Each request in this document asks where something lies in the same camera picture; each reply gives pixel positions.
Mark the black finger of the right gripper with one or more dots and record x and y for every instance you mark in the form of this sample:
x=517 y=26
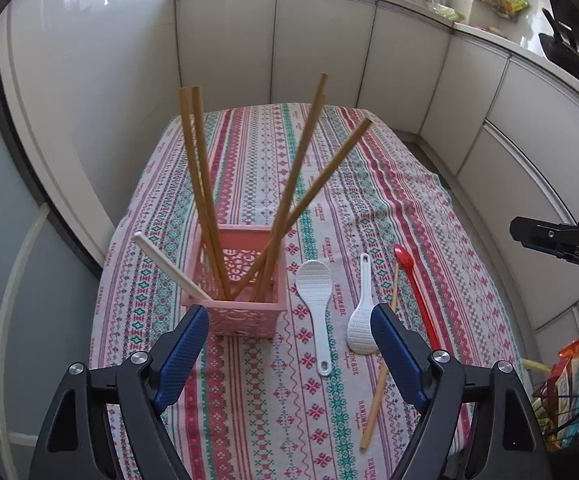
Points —
x=556 y=239

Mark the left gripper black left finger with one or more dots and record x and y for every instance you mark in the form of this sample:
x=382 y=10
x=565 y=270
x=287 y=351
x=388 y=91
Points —
x=174 y=355

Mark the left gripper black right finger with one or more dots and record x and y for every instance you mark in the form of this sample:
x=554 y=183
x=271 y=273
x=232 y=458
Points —
x=404 y=353

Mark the white plastic spoon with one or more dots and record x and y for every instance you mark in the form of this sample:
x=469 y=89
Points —
x=167 y=266

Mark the red plastic spoon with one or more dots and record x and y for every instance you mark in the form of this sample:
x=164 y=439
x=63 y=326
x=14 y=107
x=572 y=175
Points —
x=406 y=263

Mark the white rice paddle right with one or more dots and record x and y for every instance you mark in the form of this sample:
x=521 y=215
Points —
x=359 y=333

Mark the white rice paddle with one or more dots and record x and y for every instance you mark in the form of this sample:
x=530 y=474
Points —
x=359 y=333
x=314 y=285

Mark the wooden chopstick lying vertical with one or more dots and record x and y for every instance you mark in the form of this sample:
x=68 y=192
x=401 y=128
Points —
x=381 y=380

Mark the pink perforated plastic basket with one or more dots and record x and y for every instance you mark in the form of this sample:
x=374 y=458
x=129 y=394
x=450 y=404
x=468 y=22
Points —
x=242 y=316

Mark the white rice paddle left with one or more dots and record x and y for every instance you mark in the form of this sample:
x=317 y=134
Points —
x=314 y=285

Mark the patterned striped tablecloth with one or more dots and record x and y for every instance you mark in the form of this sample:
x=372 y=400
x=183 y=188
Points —
x=258 y=408

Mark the black wok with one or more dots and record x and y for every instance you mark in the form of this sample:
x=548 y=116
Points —
x=563 y=53

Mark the yellow green packet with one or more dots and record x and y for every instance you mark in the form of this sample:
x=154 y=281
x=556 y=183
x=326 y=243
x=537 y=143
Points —
x=510 y=8

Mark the glass door with frame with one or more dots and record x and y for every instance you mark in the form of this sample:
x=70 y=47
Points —
x=47 y=297

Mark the wire basket with packets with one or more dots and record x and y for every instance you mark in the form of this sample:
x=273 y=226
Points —
x=556 y=401

